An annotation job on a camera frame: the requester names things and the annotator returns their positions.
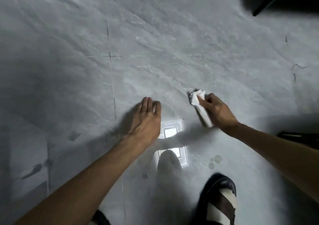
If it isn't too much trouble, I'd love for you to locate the person's foot in white sock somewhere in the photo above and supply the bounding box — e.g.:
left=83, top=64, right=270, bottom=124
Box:
left=206, top=188, right=237, bottom=225

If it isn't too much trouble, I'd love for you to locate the person's right forearm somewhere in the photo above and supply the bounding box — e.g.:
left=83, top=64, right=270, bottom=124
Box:
left=225, top=122, right=319, bottom=204

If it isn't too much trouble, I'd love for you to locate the person's left forearm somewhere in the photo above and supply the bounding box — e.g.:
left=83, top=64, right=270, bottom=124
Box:
left=15, top=134, right=150, bottom=225

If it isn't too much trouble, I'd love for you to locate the black strapped sandal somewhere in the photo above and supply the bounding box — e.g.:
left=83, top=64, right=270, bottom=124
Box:
left=192, top=173, right=237, bottom=225

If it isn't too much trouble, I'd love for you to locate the person's left hand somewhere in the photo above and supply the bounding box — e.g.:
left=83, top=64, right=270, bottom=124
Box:
left=127, top=97, right=162, bottom=147

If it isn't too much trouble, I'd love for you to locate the person's right hand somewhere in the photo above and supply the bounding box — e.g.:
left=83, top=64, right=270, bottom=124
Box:
left=197, top=93, right=240, bottom=136

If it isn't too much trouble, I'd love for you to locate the white tissue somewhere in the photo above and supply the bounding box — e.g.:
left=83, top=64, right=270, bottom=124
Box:
left=187, top=89, right=214, bottom=128

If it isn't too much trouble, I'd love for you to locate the dark shoe tip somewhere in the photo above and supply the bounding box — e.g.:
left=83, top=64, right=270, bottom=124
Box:
left=88, top=209, right=111, bottom=225

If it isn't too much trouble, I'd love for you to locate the dark object at floor edge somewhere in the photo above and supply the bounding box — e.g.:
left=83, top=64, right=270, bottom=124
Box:
left=276, top=131, right=319, bottom=150

